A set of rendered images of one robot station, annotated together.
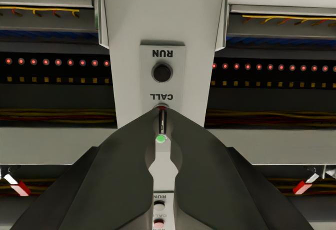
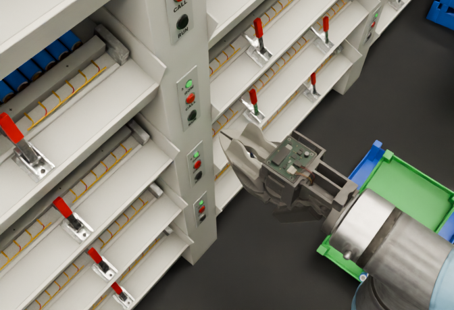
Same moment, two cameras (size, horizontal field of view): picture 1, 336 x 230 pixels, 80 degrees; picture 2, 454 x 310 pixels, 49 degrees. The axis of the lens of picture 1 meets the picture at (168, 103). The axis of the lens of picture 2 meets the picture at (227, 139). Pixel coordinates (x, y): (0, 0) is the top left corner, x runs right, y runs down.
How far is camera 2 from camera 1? 0.77 m
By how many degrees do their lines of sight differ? 98
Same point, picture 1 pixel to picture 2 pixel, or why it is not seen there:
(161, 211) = (179, 13)
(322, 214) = not seen: outside the picture
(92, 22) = not seen: hidden behind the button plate
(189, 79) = (178, 122)
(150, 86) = (195, 105)
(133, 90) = (201, 95)
